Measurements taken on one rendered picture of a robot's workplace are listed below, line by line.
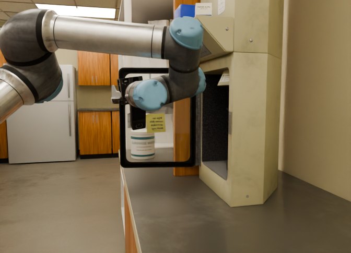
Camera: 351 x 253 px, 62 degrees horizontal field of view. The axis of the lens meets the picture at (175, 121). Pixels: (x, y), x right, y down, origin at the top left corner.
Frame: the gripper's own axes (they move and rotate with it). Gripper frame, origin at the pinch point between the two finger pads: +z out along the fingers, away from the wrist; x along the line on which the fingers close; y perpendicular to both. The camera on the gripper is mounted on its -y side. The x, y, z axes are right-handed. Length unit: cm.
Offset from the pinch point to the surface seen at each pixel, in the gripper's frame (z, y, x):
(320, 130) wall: -18, -21, -69
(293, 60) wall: 1, 6, -75
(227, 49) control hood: -26.4, 11.6, -26.6
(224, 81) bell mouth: -16.0, 2.1, -30.8
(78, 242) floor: 152, -127, 31
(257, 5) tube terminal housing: -27, 23, -37
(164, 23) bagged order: 100, 43, -54
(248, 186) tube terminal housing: -28, -30, -29
